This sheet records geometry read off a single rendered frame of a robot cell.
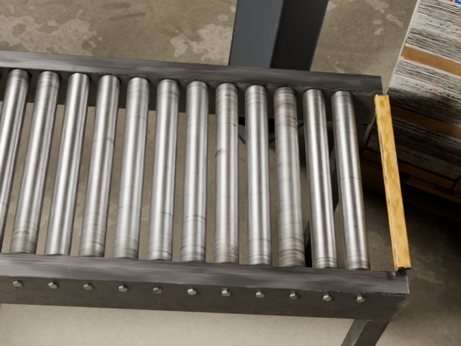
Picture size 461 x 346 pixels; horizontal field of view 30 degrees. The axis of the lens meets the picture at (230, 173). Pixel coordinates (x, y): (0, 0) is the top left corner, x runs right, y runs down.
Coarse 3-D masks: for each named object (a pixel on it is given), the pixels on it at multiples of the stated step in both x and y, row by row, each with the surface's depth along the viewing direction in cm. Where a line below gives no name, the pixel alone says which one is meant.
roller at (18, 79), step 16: (16, 80) 182; (16, 96) 180; (16, 112) 178; (0, 128) 176; (16, 128) 176; (0, 144) 173; (16, 144) 175; (0, 160) 171; (16, 160) 174; (0, 176) 168; (0, 192) 167; (0, 208) 165; (0, 224) 163; (0, 240) 162
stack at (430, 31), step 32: (448, 0) 206; (416, 32) 216; (448, 32) 212; (416, 64) 224; (416, 96) 234; (448, 96) 229; (416, 128) 244; (416, 160) 255; (448, 160) 250; (384, 192) 272; (448, 192) 262
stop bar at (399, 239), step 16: (384, 96) 188; (384, 112) 185; (384, 128) 182; (384, 144) 180; (384, 160) 178; (384, 176) 177; (400, 192) 174; (400, 208) 171; (400, 224) 169; (400, 240) 167; (400, 256) 165; (400, 272) 165
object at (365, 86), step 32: (0, 64) 184; (32, 64) 185; (64, 64) 186; (96, 64) 187; (128, 64) 188; (160, 64) 189; (192, 64) 190; (0, 96) 192; (32, 96) 192; (64, 96) 192; (96, 96) 192
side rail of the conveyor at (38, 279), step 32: (0, 256) 159; (32, 256) 159; (64, 256) 160; (0, 288) 161; (32, 288) 161; (64, 288) 161; (96, 288) 161; (128, 288) 161; (160, 288) 160; (192, 288) 161; (224, 288) 161; (256, 288) 161; (288, 288) 161; (320, 288) 162; (352, 288) 162; (384, 288) 163; (384, 320) 172
